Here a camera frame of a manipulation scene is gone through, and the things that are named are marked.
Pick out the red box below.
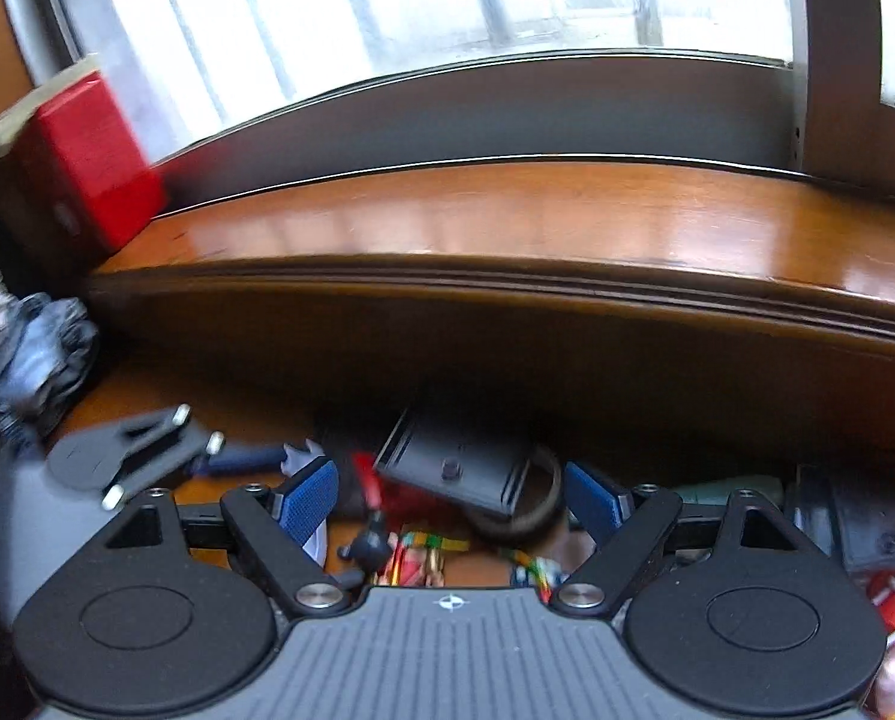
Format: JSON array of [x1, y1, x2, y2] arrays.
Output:
[[31, 71, 168, 253]]

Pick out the small black figure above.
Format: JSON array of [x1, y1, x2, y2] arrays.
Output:
[[337, 523, 398, 587]]

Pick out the red pen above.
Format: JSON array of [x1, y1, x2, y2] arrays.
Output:
[[352, 452, 389, 533]]

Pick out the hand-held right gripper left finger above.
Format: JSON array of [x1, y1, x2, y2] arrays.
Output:
[[104, 457, 353, 617]]

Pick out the blue-handled tool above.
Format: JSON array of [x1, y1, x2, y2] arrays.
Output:
[[191, 444, 293, 479]]

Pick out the colourful striped toy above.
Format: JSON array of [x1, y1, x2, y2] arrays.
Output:
[[389, 529, 473, 590]]

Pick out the brown ring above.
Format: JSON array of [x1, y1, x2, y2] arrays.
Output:
[[464, 446, 566, 541]]

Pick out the sliding glass window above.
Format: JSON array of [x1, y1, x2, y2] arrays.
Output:
[[0, 0, 895, 211]]

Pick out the wooden window sill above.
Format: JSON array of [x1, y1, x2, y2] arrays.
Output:
[[88, 156, 895, 361]]

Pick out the black box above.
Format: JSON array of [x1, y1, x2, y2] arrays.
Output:
[[783, 463, 895, 577]]

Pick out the grey crumpled cloth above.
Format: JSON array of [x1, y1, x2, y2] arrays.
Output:
[[0, 292, 102, 440]]

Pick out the colourful small toy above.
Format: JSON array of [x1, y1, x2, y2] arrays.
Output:
[[501, 546, 570, 595]]

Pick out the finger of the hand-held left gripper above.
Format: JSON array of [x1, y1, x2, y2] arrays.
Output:
[[101, 403, 228, 509]]

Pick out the black metal bracket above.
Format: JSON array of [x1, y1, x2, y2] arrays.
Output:
[[374, 406, 533, 520]]

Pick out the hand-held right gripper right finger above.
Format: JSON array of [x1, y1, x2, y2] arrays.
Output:
[[554, 459, 797, 617]]

